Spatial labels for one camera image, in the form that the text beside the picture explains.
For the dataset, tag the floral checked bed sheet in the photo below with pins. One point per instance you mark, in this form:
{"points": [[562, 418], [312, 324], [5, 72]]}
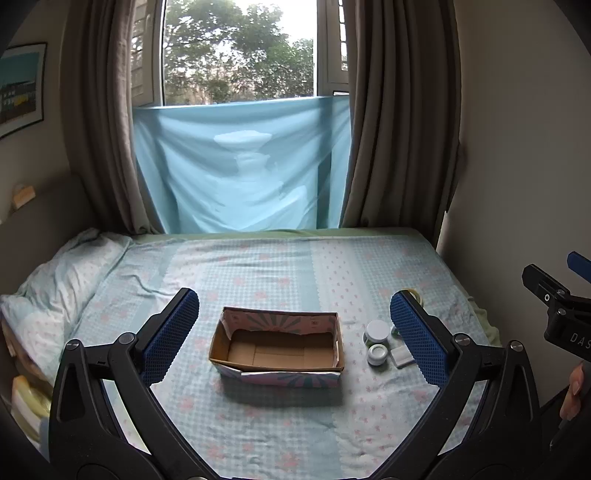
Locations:
{"points": [[277, 277]]}

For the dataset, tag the white window frame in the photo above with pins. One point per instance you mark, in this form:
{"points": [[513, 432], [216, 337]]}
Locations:
{"points": [[332, 46]]}

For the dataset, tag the person's right hand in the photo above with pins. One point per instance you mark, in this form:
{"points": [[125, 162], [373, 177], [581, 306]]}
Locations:
{"points": [[575, 392]]}

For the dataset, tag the pale yellow bedding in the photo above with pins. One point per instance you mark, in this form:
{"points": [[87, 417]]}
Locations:
{"points": [[25, 401]]}

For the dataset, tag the green trees outside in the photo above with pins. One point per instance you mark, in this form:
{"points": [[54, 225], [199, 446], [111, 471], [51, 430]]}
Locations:
{"points": [[231, 46]]}

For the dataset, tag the cardboard box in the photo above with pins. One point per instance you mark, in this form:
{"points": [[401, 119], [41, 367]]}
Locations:
{"points": [[277, 355]]}

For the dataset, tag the white earbuds case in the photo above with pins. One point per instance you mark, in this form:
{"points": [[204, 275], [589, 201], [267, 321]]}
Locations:
{"points": [[400, 358]]}

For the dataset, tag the framed wall picture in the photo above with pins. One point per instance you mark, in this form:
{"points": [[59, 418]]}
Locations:
{"points": [[18, 87]]}

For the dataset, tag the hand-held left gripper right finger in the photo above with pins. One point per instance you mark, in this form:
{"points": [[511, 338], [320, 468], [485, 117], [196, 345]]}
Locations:
{"points": [[418, 340]]}

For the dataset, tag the clear tape roll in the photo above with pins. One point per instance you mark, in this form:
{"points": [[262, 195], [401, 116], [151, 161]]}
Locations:
{"points": [[415, 295]]}

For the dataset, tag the small white round jar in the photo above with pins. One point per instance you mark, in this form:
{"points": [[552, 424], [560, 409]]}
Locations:
{"points": [[378, 354]]}

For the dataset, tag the pale green mattress sheet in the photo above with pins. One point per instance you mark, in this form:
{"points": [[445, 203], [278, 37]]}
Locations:
{"points": [[277, 233]]}

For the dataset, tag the light blue hanging cloth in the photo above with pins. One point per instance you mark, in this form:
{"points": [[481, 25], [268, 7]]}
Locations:
{"points": [[207, 184]]}

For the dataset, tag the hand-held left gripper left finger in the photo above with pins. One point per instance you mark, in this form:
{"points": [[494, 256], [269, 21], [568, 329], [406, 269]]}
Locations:
{"points": [[171, 336]]}

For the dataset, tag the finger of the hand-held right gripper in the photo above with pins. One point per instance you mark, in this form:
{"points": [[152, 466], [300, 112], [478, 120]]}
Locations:
{"points": [[542, 281], [579, 264]]}

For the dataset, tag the small yellow object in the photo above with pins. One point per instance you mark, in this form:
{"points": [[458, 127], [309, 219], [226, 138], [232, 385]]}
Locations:
{"points": [[24, 194]]}

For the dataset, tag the grey brown curtain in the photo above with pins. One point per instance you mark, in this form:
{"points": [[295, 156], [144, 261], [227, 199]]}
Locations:
{"points": [[392, 115], [106, 115]]}

